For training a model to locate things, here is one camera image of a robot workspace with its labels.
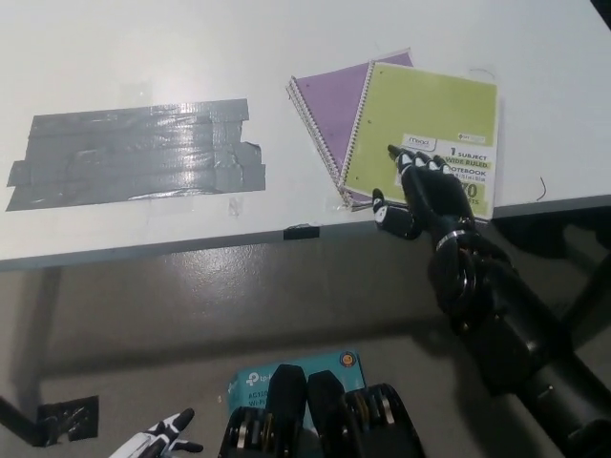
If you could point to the purple spiral notebook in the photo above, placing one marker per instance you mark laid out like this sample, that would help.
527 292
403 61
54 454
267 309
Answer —
329 102

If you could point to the grey duct tape patch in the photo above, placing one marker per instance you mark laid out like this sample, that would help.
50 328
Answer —
138 157

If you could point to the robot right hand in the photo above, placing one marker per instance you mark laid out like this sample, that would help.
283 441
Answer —
434 200

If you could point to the thin black thread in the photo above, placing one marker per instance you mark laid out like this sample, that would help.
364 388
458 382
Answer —
545 189

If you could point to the clear tape scrap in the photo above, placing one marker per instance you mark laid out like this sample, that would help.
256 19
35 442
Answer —
236 206

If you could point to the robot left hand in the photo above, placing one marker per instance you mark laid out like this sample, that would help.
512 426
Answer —
157 439

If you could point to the green Mead spiral notebook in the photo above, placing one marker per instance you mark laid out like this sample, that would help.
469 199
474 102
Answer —
420 110

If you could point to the teal TP-Link router box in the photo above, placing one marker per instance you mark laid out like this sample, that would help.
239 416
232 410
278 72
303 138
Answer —
250 384

